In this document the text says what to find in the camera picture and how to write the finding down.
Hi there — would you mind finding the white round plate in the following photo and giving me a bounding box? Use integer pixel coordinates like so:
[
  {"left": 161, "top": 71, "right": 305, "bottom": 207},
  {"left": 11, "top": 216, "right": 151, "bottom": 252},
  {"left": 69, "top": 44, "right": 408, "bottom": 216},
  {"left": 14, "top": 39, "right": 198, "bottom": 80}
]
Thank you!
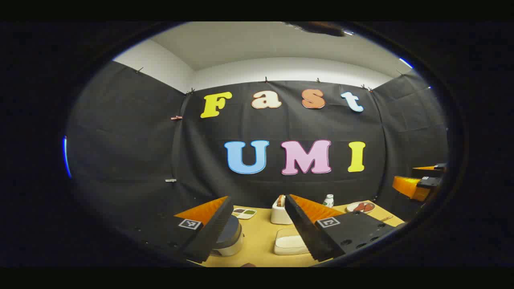
[{"left": 346, "top": 201, "right": 376, "bottom": 214}]

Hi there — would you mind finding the black backdrop cloth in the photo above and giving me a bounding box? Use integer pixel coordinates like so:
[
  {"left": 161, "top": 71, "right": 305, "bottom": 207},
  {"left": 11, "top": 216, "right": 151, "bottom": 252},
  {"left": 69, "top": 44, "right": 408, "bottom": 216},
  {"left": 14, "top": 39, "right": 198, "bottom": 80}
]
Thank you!
[{"left": 66, "top": 60, "right": 448, "bottom": 241}]

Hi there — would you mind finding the white divided condiment dish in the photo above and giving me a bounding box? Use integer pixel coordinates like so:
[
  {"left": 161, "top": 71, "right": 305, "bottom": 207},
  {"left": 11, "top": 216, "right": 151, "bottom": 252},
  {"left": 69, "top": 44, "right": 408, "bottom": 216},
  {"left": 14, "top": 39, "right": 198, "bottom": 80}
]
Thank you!
[{"left": 232, "top": 208, "right": 257, "bottom": 220}]

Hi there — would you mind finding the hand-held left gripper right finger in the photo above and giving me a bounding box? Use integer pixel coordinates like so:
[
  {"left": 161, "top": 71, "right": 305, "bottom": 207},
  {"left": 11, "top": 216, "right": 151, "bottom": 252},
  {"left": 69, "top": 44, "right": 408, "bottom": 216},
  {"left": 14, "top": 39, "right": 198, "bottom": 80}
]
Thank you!
[{"left": 284, "top": 194, "right": 396, "bottom": 262}]

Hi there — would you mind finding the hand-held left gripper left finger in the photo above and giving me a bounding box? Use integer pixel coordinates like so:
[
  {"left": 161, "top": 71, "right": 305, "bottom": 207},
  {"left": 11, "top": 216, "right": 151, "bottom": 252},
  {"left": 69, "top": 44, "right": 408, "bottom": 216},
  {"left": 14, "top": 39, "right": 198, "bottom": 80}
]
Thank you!
[{"left": 116, "top": 195, "right": 234, "bottom": 265}]

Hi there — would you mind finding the clear box of rice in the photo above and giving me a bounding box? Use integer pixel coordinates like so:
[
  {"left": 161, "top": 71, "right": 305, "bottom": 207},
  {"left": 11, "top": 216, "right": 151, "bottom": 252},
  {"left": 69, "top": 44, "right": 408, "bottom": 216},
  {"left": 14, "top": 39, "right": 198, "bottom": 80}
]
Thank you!
[{"left": 274, "top": 228, "right": 310, "bottom": 256}]

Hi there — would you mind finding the dark grey rice cooker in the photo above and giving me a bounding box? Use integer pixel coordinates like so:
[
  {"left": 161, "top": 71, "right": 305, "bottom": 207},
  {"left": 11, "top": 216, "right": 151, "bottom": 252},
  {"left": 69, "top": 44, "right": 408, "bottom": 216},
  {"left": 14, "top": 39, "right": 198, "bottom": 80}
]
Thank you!
[{"left": 209, "top": 215, "right": 244, "bottom": 257}]

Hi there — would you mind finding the white toaster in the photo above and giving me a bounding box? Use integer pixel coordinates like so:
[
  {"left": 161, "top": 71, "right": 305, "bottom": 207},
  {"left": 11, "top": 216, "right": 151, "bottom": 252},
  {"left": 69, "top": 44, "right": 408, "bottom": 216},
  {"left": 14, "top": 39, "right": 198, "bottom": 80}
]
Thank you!
[{"left": 270, "top": 195, "right": 294, "bottom": 225}]

